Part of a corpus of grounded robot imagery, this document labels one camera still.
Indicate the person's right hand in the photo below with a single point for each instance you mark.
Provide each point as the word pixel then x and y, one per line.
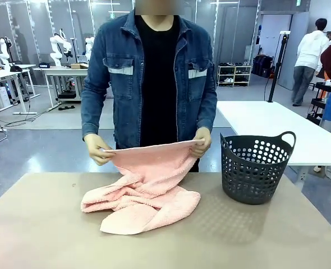
pixel 96 148

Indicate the person's left hand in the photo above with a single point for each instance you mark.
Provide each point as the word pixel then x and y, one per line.
pixel 203 148

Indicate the pink terry towel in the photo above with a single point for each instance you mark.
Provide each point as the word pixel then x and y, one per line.
pixel 151 173

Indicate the person's left forearm denim sleeve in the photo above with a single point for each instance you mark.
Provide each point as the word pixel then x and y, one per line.
pixel 206 112

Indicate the person's right forearm denim sleeve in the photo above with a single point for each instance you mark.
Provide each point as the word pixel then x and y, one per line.
pixel 94 112

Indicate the black flat floor piece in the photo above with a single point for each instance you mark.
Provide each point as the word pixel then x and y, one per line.
pixel 66 107

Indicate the dark grey perforated laundry basket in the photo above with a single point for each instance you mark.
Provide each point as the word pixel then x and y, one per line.
pixel 247 187

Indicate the black equipment under desk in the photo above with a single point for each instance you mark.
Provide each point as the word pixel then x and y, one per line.
pixel 67 93

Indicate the large white table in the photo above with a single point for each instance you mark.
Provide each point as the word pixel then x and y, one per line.
pixel 266 117

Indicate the white shoe rack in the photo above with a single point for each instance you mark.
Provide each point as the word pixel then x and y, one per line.
pixel 234 75

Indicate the person in denim jacket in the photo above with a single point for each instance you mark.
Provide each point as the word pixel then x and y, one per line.
pixel 157 84

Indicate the flat cardboard box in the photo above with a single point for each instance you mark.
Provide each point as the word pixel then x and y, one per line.
pixel 79 66

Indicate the white desk with cardboard box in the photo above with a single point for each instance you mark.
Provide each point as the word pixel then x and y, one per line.
pixel 61 71

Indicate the black pouch with white label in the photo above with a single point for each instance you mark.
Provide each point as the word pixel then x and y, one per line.
pixel 44 65

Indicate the thin black tripod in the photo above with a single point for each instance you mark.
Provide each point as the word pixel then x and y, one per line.
pixel 74 51

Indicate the dark luggage bags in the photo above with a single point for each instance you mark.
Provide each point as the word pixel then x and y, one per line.
pixel 262 65

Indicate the white drawer unit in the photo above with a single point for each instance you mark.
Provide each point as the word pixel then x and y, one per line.
pixel 4 96

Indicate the black stand with white device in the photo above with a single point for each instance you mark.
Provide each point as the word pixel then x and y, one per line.
pixel 277 67

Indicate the black bag on desk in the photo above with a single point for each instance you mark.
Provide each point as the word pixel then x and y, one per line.
pixel 15 68

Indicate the white desk with black bag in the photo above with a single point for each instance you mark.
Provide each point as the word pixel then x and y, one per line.
pixel 2 73

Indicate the black utility cart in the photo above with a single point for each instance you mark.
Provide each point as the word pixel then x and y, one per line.
pixel 318 103

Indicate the grey open door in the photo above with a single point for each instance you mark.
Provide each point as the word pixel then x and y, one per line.
pixel 293 56

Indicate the person in white hoodie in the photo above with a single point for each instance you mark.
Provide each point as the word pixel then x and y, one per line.
pixel 311 53

